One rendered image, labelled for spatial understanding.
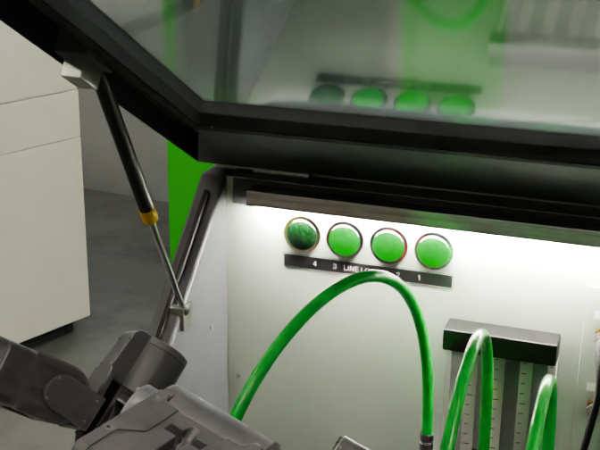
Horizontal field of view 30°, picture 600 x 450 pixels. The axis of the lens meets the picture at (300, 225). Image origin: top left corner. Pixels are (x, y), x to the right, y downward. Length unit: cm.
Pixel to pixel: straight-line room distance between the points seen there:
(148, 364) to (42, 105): 312
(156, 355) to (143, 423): 46
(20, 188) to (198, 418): 354
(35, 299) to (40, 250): 19
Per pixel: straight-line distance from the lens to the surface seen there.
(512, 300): 146
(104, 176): 630
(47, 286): 439
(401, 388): 155
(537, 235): 140
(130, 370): 112
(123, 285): 501
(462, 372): 117
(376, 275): 127
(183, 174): 436
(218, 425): 68
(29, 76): 414
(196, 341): 150
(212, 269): 152
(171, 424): 67
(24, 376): 107
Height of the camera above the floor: 189
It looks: 19 degrees down
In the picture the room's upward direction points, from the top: 1 degrees clockwise
